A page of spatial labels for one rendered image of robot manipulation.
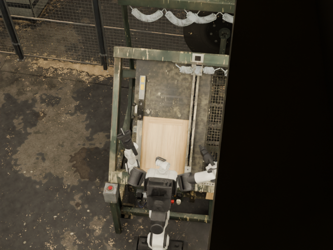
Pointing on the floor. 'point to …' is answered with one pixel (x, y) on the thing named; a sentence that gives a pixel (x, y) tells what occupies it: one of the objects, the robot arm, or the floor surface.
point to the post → (116, 218)
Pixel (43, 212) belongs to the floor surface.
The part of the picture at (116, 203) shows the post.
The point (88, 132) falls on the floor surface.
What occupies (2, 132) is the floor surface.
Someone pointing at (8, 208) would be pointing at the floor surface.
